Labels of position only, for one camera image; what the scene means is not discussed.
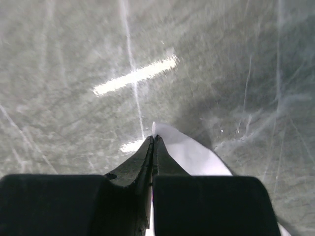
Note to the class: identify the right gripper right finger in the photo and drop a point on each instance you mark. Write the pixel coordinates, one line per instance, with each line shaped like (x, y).
(186, 205)

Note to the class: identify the white printed t shirt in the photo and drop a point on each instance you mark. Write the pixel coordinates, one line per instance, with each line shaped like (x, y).
(193, 157)

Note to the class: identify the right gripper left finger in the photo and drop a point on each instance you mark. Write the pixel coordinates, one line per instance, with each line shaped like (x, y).
(117, 203)

